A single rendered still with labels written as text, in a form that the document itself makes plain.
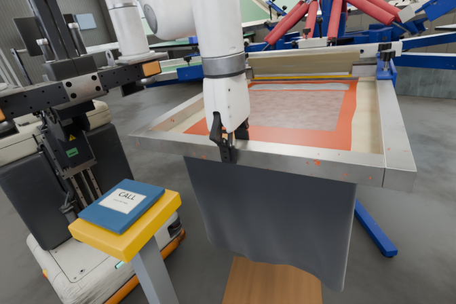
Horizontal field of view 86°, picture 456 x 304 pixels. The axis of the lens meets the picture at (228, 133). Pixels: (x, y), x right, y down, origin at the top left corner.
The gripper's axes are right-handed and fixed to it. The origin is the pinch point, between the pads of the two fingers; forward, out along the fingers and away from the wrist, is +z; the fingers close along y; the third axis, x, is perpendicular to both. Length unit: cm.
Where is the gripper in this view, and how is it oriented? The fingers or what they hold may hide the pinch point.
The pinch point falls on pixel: (235, 147)
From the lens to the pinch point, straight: 49.3
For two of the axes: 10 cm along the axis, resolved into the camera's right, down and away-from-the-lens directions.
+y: -4.5, 4.4, -7.8
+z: 1.4, 9.0, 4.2
